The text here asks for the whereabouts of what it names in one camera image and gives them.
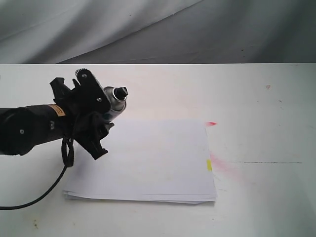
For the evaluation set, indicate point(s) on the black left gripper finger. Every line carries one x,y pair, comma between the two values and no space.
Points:
93,147
62,94

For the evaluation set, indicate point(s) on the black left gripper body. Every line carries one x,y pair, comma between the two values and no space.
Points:
80,124

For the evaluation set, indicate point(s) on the white polka-dot spray can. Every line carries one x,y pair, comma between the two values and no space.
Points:
117,98

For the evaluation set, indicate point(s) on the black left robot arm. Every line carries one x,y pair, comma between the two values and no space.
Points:
23,128

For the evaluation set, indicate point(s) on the grey backdrop cloth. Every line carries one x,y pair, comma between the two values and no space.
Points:
157,31

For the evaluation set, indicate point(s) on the white paper stack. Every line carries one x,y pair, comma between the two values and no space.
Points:
159,160

